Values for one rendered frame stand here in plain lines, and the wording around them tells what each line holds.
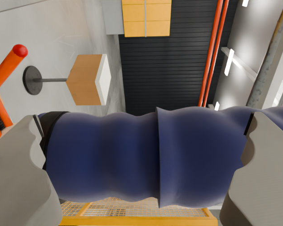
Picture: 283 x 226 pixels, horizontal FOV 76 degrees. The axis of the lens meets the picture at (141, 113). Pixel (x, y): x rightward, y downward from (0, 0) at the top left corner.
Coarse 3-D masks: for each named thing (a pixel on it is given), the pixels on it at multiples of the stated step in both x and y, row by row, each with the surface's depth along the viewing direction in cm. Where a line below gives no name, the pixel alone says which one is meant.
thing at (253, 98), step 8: (280, 16) 432; (280, 24) 431; (280, 32) 436; (272, 40) 460; (272, 48) 463; (264, 56) 496; (272, 56) 469; (264, 64) 494; (264, 72) 499; (256, 80) 528; (264, 80) 506; (256, 88) 532; (256, 96) 540; (248, 104) 573; (256, 104) 551
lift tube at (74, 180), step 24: (72, 120) 40; (96, 120) 42; (120, 120) 40; (144, 120) 41; (48, 144) 37; (72, 144) 36; (96, 144) 37; (120, 144) 36; (144, 144) 36; (48, 168) 36; (72, 168) 35; (96, 168) 36; (120, 168) 35; (144, 168) 36; (72, 192) 37; (96, 192) 38; (120, 192) 37; (144, 192) 37
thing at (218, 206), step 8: (104, 208) 372; (120, 208) 370; (128, 208) 370; (136, 208) 369; (144, 208) 369; (152, 208) 368; (160, 208) 367; (176, 208) 366; (184, 208) 366; (192, 208) 365; (208, 208) 364; (216, 208) 363
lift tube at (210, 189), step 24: (168, 120) 39; (192, 120) 38; (216, 120) 37; (240, 120) 38; (168, 144) 35; (192, 144) 35; (216, 144) 34; (240, 144) 34; (168, 168) 34; (192, 168) 34; (216, 168) 34; (168, 192) 35; (192, 192) 35; (216, 192) 34
